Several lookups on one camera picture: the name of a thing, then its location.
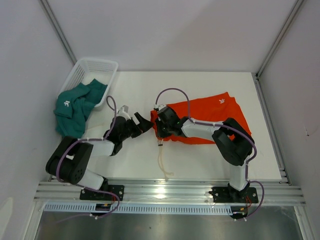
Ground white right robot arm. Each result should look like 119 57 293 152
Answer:
154 105 257 202

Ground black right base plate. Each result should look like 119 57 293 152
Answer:
208 186 259 204

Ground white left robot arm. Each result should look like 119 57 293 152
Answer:
45 112 154 200

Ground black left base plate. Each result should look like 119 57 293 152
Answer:
79 184 125 202

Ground green shorts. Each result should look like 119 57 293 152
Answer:
53 79 107 139

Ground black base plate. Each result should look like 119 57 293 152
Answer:
79 184 125 202
208 186 259 204

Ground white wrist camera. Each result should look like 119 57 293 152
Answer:
153 104 167 112
117 105 131 120

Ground white slotted cable duct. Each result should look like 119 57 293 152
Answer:
43 202 233 216

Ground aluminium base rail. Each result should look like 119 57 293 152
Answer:
33 178 306 206

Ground aluminium corner post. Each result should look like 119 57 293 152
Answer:
255 0 307 80
38 0 78 65

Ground orange shorts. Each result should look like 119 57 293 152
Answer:
150 92 252 145

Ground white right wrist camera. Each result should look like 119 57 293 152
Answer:
153 104 167 112

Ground white plastic basket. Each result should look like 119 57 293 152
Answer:
58 57 119 111

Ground aluminium corner post right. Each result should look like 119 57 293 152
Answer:
255 0 307 80

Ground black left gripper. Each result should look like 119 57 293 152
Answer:
119 112 154 142

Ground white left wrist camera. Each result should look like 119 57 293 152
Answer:
117 105 131 120

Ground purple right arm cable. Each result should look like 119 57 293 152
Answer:
154 87 265 221

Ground aluminium corner post left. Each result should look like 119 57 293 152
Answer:
38 0 78 65

